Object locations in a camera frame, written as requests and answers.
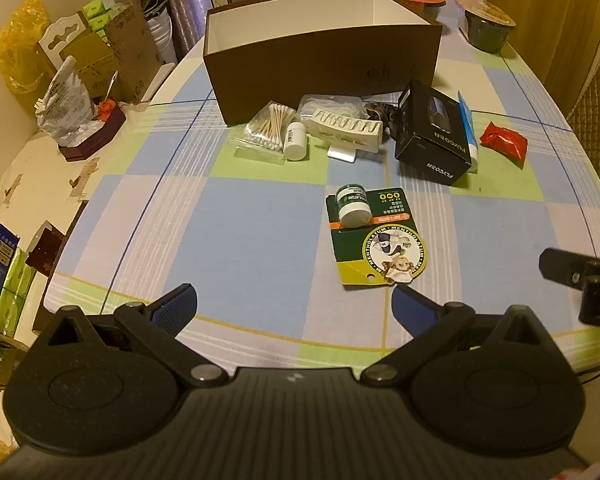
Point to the desktop with checked tablecloth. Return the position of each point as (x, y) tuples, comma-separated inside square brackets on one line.
[(230, 240)]

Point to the small orange object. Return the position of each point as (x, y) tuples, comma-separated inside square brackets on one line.
[(106, 110)]

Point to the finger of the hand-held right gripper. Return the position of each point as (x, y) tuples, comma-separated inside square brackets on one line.
[(562, 265)]

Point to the black product box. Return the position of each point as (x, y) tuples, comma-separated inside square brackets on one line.
[(430, 155)]

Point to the yellow plastic bag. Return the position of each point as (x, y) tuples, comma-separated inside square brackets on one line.
[(20, 50)]

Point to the white plastic bucket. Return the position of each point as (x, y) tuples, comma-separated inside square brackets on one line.
[(160, 30)]

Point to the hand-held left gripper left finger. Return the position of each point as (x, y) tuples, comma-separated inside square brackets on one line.
[(175, 306)]

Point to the small white pill bottle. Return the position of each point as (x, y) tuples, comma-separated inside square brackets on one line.
[(295, 142)]

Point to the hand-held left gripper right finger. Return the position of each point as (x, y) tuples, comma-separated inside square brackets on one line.
[(412, 306)]

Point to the cardboard box with white flap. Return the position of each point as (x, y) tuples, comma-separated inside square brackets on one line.
[(80, 60)]

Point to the dark fabric scrunchie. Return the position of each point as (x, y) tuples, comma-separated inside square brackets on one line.
[(380, 112)]

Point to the stack of green tissue packs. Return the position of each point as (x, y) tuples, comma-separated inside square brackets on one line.
[(100, 12)]

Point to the green balm jar blister card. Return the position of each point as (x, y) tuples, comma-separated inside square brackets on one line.
[(380, 255)]

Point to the quilted beige chair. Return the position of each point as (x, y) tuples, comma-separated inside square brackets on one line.
[(597, 110)]

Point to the cream printed cloth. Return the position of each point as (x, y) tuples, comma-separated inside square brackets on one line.
[(25, 185)]

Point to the white hair claw clip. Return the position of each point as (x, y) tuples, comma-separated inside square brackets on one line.
[(345, 131)]

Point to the bag of cotton swabs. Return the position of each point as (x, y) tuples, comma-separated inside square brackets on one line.
[(267, 127)]

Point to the clear box of floss picks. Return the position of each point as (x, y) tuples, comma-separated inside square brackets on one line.
[(330, 102)]

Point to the metal spoon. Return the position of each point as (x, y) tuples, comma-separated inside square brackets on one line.
[(110, 87)]

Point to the blue hand cream tube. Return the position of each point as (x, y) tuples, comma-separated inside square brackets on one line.
[(467, 125)]

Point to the white plastic frame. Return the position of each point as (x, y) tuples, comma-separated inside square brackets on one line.
[(160, 80)]

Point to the red snack packet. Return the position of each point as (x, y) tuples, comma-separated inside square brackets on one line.
[(504, 141)]

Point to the dark red hexagonal box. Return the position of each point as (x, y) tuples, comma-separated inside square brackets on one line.
[(92, 140)]

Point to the dark green instant noodle bowl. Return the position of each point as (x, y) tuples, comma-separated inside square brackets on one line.
[(485, 27)]

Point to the brown cardboard storage box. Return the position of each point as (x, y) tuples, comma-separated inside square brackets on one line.
[(305, 75)]

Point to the small dark brown box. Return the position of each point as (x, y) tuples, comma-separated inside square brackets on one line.
[(45, 250)]

